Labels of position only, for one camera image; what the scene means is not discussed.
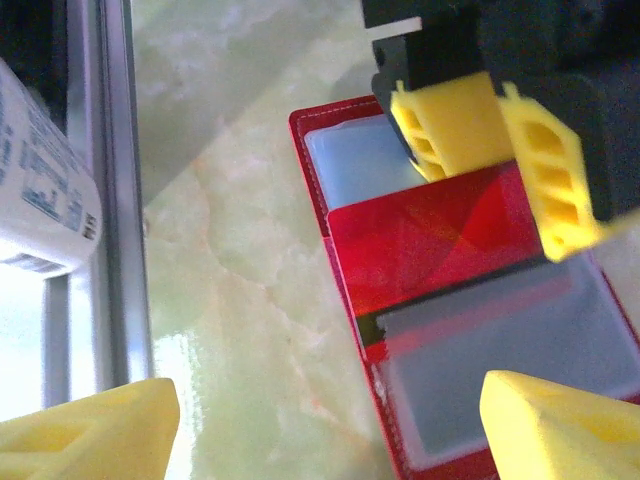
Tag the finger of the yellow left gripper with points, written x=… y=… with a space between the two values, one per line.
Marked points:
x=450 y=125
x=555 y=175

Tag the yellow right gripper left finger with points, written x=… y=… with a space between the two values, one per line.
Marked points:
x=85 y=435

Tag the red leather card holder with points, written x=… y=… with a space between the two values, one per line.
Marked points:
x=500 y=360

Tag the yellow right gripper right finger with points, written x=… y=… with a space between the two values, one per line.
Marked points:
x=560 y=430

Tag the aluminium long frame rail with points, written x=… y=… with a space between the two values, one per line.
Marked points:
x=115 y=150

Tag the cream masking tape roll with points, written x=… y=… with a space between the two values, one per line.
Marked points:
x=45 y=190

